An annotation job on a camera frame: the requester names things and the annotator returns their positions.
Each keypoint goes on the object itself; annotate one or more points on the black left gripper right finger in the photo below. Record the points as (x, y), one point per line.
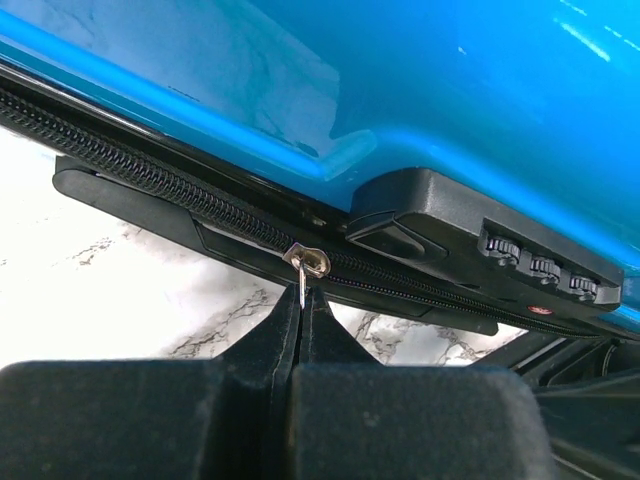
(351, 417)

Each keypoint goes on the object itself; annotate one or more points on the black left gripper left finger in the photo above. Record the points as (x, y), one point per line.
(219, 418)

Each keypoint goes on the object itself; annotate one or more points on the blue fish print suitcase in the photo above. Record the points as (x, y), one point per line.
(462, 163)

